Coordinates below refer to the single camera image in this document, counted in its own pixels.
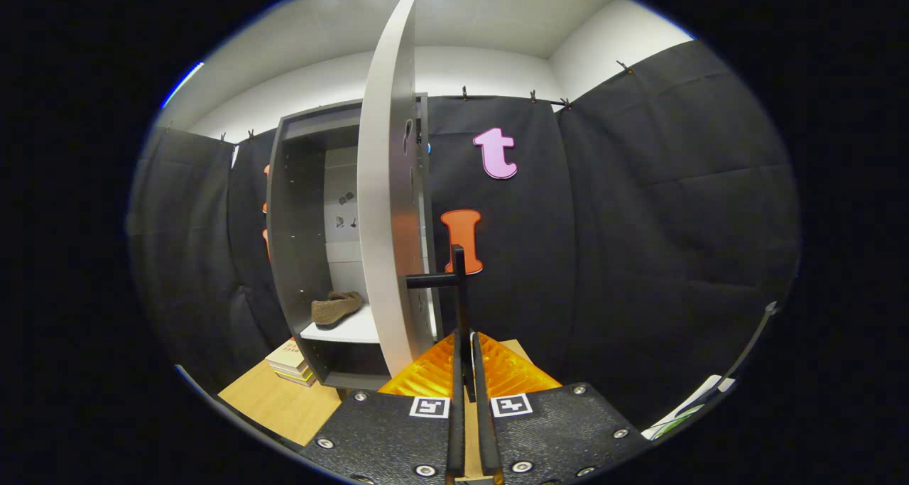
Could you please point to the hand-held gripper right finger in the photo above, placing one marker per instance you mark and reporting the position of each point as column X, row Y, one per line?
column 486, row 435

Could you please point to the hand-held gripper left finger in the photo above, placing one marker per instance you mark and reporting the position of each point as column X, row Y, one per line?
column 456, row 435

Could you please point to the dark grey shoe cabinet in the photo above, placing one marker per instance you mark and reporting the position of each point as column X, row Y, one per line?
column 291, row 243

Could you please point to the brown fuzzy shoe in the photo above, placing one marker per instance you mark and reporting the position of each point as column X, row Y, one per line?
column 334, row 309

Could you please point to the stack of books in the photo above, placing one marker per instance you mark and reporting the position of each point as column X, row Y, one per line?
column 287, row 357

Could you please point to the narrow ceiling light panel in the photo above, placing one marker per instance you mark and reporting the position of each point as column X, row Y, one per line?
column 181, row 84

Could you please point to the black backdrop cloth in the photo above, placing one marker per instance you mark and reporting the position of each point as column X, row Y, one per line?
column 639, row 222

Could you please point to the white paper sheet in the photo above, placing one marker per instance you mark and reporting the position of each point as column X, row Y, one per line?
column 692, row 403

